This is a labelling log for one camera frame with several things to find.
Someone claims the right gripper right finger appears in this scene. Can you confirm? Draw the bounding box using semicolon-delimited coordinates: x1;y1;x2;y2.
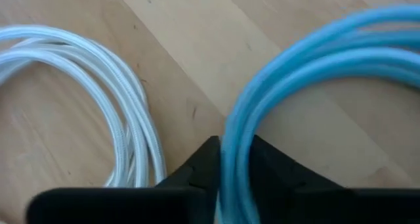
248;134;420;224

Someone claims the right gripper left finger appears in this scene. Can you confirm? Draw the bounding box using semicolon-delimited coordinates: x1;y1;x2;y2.
26;135;221;224

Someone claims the light blue cable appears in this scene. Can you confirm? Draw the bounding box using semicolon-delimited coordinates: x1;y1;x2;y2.
218;3;420;224

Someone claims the large white cable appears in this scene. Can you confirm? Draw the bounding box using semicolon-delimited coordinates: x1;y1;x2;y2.
0;24;168;189

